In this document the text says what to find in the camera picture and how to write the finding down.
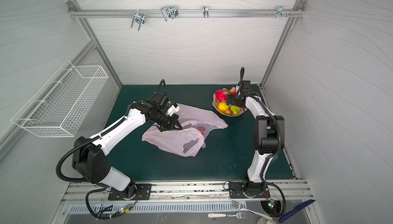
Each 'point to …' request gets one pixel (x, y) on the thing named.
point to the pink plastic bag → (195, 124)
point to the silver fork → (238, 206)
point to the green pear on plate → (235, 109)
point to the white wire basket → (65, 102)
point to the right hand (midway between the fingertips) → (237, 97)
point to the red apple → (233, 91)
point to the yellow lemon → (223, 106)
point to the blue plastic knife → (296, 208)
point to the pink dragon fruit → (221, 95)
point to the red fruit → (201, 129)
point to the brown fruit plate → (215, 104)
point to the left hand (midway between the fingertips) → (184, 126)
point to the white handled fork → (238, 215)
